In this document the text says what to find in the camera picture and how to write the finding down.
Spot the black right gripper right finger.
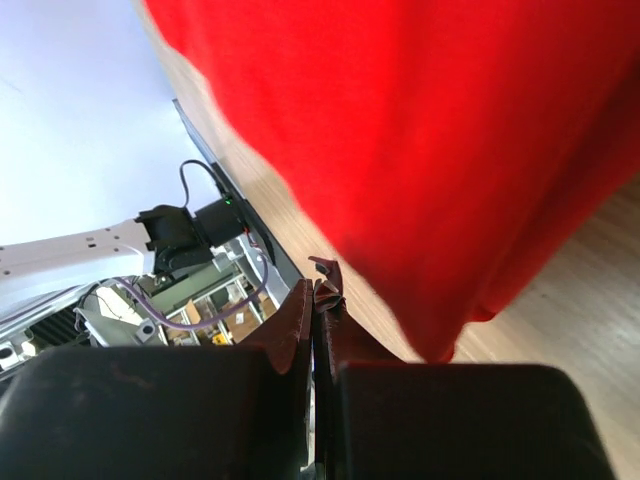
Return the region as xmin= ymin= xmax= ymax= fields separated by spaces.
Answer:
xmin=312 ymin=257 xmax=415 ymax=479

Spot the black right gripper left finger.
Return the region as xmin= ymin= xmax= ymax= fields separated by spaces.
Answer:
xmin=241 ymin=279 xmax=313 ymax=465

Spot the red t shirt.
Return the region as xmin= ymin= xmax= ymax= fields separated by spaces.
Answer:
xmin=147 ymin=1 xmax=639 ymax=362

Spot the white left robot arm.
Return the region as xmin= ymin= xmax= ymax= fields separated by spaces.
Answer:
xmin=1 ymin=199 xmax=245 ymax=305

